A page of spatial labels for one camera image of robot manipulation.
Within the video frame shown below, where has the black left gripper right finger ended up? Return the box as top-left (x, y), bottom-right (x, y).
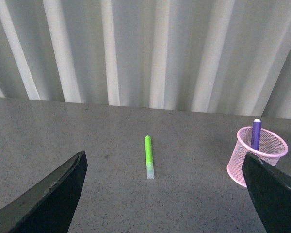
top-left (242, 152), bottom-right (291, 233)

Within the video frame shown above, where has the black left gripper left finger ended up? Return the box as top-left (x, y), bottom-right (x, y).
top-left (0, 151), bottom-right (88, 233)

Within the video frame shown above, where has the purple marker pen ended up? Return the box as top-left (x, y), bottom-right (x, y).
top-left (251, 119), bottom-right (262, 150)

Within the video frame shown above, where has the pink mesh pen cup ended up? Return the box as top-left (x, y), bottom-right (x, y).
top-left (226, 126), bottom-right (288, 187)

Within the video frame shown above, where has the green marker pen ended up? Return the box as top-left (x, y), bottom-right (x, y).
top-left (145, 135), bottom-right (155, 180)

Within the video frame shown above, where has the white pleated curtain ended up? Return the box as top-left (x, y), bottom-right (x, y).
top-left (0, 0), bottom-right (291, 119)

